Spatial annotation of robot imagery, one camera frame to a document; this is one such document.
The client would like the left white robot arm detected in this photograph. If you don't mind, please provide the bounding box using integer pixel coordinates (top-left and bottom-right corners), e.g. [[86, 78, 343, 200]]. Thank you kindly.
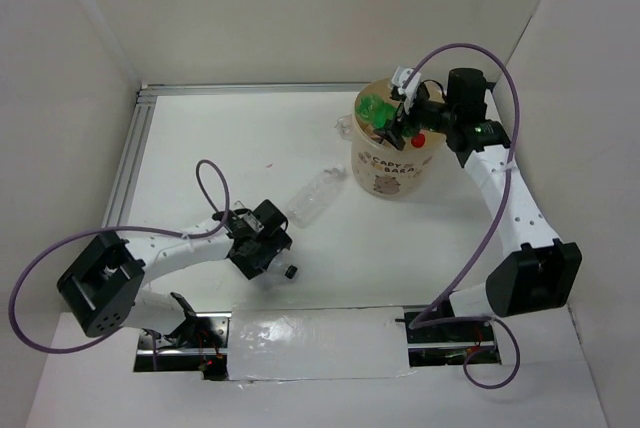
[[57, 200, 298, 347]]

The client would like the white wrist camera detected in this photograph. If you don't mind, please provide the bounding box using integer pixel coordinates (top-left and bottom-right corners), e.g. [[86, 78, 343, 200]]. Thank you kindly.
[[391, 67, 421, 114], [227, 208, 263, 238]]

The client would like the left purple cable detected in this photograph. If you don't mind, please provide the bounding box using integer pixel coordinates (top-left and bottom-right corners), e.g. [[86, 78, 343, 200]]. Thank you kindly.
[[8, 160, 231, 374]]

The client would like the black label small bottle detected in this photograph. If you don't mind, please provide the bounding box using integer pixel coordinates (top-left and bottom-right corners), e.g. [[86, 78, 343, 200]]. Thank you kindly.
[[258, 258, 299, 289]]

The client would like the clear crushed bottle centre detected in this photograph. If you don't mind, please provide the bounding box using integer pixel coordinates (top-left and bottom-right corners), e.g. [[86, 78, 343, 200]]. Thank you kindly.
[[286, 165, 347, 228]]

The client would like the green plastic bottle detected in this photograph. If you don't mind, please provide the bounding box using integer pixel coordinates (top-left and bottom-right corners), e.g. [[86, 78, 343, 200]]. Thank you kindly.
[[355, 94, 397, 129]]

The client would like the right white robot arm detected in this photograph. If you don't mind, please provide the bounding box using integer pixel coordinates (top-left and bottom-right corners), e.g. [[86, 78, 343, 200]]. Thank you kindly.
[[377, 67, 582, 340]]

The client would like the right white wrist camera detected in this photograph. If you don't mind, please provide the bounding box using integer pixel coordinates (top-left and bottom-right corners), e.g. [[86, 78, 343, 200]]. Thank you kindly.
[[391, 67, 421, 114]]

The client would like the cream capybara plastic bin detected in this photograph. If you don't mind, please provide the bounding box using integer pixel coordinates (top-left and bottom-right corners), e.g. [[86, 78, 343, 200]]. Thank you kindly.
[[351, 78, 445, 199]]

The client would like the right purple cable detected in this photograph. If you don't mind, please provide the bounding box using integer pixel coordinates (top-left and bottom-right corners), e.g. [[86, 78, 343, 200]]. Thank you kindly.
[[407, 41, 522, 389]]

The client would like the purple cable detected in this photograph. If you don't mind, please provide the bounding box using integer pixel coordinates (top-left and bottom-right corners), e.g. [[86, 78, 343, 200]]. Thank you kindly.
[[8, 160, 231, 374], [407, 41, 522, 389]]

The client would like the red label water bottle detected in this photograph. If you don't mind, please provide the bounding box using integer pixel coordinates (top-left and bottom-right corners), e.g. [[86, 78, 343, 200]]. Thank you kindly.
[[410, 132, 426, 149]]

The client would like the silver tape sheet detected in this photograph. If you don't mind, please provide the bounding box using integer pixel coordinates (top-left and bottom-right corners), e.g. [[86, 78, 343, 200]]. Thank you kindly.
[[227, 307, 410, 381]]

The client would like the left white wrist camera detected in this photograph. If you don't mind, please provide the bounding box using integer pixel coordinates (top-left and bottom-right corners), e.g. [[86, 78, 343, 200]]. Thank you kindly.
[[227, 208, 263, 238]]

